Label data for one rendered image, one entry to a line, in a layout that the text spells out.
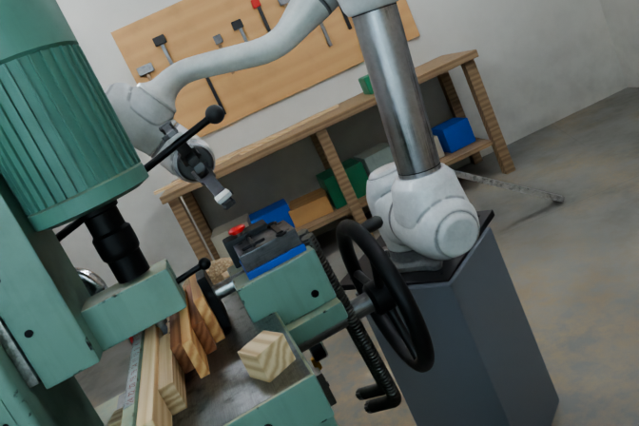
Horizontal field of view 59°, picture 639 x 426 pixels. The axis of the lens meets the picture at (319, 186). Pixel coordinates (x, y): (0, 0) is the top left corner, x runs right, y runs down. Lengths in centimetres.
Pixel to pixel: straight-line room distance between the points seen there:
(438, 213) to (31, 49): 83
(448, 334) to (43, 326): 98
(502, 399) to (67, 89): 126
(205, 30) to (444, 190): 311
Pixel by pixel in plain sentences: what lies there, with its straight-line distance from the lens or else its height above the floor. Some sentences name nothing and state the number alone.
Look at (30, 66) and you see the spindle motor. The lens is 83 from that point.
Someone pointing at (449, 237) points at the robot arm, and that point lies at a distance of 125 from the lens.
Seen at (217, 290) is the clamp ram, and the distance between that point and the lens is 93.
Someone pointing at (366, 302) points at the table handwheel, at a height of 82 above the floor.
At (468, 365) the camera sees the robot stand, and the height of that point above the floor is 36.
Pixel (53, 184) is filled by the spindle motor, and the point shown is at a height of 121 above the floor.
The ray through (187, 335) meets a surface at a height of 96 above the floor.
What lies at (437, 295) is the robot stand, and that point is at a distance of 145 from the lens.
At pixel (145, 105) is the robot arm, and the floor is 128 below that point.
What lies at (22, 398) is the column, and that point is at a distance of 88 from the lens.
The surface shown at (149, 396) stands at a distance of 73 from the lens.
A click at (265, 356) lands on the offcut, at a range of 70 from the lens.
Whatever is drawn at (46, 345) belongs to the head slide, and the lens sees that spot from 89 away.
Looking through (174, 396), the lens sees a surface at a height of 92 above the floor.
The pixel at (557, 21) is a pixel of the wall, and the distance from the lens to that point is 482.
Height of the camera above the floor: 122
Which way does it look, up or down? 12 degrees down
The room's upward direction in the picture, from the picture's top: 25 degrees counter-clockwise
